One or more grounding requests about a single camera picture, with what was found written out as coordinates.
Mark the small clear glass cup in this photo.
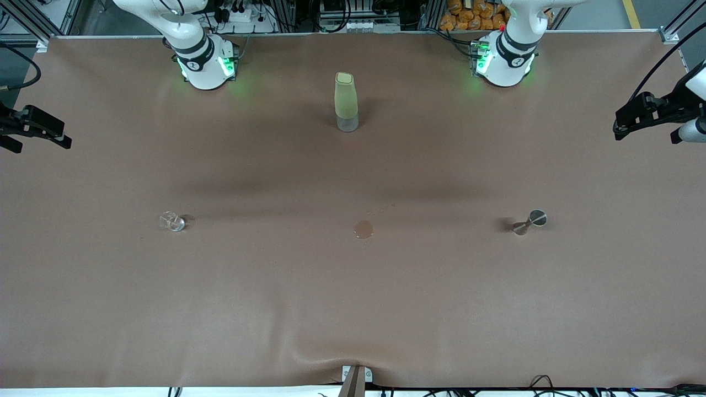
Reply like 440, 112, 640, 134
159, 211, 186, 233

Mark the aluminium frame strut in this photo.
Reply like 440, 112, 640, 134
0, 0, 83, 42
659, 0, 706, 39

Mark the steel double jigger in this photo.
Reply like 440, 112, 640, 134
512, 209, 548, 236

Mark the white power strip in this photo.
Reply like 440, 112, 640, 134
212, 0, 276, 34

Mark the black power strip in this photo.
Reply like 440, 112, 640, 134
601, 384, 706, 395

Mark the brown table mat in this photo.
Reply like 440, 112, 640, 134
0, 30, 706, 389

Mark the glass shaker with green top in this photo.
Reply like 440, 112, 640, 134
334, 72, 360, 133

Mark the pile of orange bags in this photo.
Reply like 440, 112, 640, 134
438, 0, 554, 31

